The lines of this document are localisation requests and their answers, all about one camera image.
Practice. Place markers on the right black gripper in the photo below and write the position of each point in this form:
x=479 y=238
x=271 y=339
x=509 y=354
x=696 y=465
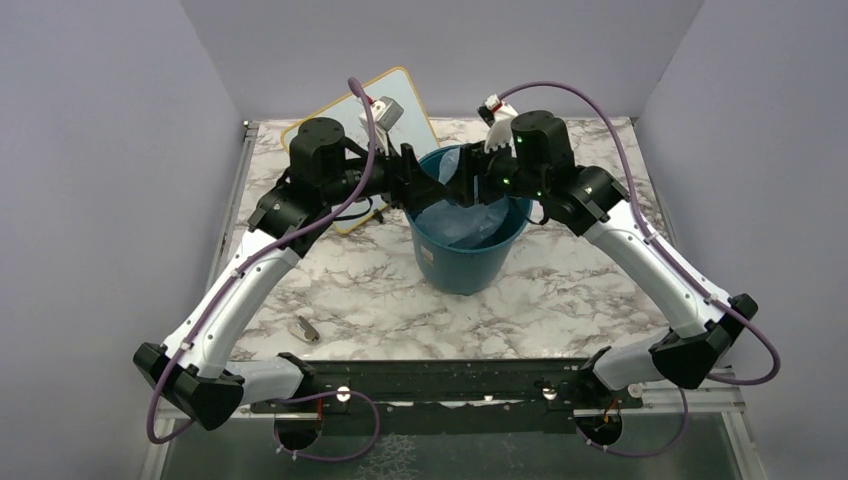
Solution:
x=475 y=161

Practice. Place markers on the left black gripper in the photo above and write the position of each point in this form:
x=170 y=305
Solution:
x=406 y=181

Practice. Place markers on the blue plastic trash bag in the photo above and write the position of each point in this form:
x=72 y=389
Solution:
x=450 y=224

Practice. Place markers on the teal plastic trash bin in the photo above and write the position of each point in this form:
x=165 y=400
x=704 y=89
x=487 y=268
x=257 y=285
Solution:
x=466 y=271

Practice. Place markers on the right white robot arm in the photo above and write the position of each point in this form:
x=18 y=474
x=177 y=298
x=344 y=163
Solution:
x=704 y=320

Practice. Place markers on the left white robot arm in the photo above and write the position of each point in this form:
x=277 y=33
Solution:
x=204 y=384

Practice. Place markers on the yellow framed whiteboard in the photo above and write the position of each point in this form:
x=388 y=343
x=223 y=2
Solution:
x=413 y=128

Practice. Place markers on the small grey eraser block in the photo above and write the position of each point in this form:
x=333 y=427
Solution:
x=304 y=331

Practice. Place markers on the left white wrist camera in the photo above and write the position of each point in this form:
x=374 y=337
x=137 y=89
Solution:
x=385 y=112

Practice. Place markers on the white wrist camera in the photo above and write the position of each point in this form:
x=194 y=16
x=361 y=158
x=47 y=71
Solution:
x=497 y=114
x=385 y=112

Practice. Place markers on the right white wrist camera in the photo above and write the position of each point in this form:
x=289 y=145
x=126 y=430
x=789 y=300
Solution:
x=497 y=114

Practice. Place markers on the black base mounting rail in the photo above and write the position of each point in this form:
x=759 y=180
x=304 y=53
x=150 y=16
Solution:
x=435 y=397

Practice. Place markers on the aluminium table frame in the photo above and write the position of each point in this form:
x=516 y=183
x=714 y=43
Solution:
x=158 y=427

